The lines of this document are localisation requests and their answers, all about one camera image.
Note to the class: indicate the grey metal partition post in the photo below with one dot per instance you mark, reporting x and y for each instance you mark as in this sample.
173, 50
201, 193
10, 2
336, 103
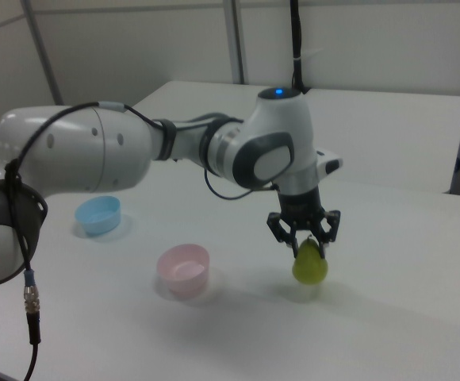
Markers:
41, 51
236, 39

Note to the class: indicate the blue plastic bowl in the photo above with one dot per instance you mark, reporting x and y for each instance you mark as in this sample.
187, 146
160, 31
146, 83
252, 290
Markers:
97, 216

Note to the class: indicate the pink plastic bowl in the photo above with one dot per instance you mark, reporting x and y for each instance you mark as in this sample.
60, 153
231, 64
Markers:
182, 274

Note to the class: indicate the green pear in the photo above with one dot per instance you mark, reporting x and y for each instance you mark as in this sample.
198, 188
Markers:
311, 266

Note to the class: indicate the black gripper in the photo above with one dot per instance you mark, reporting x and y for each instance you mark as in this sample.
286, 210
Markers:
299, 206

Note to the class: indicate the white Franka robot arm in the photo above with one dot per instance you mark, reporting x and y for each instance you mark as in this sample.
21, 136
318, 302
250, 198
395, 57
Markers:
75, 147

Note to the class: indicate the black camera pole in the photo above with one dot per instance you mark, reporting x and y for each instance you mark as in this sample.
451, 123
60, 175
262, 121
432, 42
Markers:
296, 39

